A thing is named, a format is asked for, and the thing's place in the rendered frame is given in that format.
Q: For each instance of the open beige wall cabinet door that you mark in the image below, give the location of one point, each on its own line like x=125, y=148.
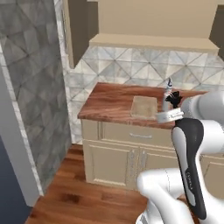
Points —
x=76, y=32

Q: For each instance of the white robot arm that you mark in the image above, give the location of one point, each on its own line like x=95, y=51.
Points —
x=186, y=151

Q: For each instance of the beige drawer front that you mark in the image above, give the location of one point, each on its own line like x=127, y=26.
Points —
x=116, y=132

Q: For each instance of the beige wall cabinet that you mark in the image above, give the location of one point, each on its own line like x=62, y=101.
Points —
x=154, y=20

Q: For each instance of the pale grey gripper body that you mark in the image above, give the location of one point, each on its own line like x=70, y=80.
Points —
x=169, y=115

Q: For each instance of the beige cupboard door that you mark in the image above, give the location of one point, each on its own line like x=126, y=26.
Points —
x=156, y=159
x=214, y=178
x=108, y=163

